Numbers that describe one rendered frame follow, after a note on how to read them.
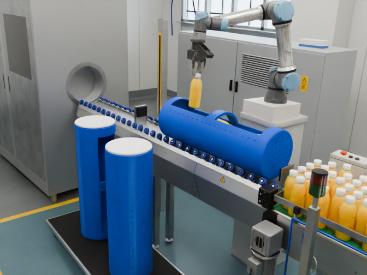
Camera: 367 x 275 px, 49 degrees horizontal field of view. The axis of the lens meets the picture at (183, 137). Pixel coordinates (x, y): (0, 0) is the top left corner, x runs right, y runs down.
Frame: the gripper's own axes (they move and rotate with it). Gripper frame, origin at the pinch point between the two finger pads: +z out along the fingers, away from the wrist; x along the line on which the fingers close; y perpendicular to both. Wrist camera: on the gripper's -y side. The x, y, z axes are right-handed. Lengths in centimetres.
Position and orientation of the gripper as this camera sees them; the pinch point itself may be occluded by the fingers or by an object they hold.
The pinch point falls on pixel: (197, 75)
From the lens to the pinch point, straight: 239.8
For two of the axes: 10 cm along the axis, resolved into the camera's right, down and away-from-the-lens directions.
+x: -7.5, 1.3, -6.5
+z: -1.0, 9.5, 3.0
